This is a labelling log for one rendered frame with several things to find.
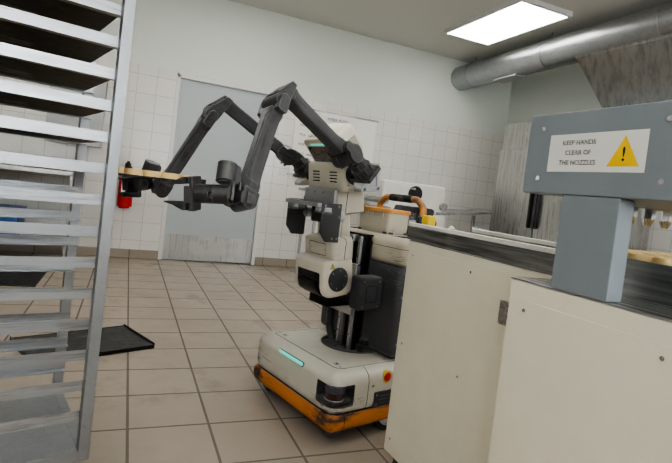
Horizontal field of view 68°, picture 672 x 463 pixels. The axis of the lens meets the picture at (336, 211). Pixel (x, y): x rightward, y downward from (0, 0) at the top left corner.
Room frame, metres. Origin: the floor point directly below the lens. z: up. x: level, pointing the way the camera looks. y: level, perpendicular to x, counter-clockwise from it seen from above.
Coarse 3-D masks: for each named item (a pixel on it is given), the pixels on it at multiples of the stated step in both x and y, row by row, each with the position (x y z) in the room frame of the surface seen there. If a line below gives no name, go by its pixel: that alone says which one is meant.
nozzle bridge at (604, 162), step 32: (544, 128) 1.02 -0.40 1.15; (576, 128) 0.95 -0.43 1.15; (608, 128) 0.89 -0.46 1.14; (640, 128) 0.83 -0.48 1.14; (544, 160) 1.01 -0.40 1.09; (576, 160) 0.94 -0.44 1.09; (608, 160) 0.88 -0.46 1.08; (640, 160) 0.83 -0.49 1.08; (544, 192) 1.00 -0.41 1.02; (576, 192) 0.93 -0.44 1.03; (608, 192) 0.87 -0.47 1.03; (640, 192) 0.82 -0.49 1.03; (576, 224) 0.92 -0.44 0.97; (608, 224) 0.86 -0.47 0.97; (576, 256) 0.91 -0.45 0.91; (608, 256) 0.86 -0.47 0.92; (576, 288) 0.91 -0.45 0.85; (608, 288) 0.85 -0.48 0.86
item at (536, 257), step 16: (416, 224) 1.75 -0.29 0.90; (416, 240) 1.74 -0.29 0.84; (432, 240) 1.65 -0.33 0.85; (448, 240) 1.58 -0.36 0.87; (464, 240) 1.51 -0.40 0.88; (480, 240) 1.44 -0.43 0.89; (496, 240) 1.38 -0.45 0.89; (496, 256) 1.38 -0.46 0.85; (512, 256) 1.32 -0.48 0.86; (528, 256) 1.28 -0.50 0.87; (544, 256) 1.23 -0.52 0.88
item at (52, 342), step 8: (64, 336) 1.77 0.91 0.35; (0, 344) 1.65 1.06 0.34; (8, 344) 1.66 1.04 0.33; (16, 344) 1.68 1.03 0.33; (24, 344) 1.69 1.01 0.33; (32, 344) 1.71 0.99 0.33; (40, 344) 1.72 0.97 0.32; (48, 344) 1.74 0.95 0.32; (56, 344) 1.75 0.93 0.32; (64, 344) 1.76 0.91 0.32
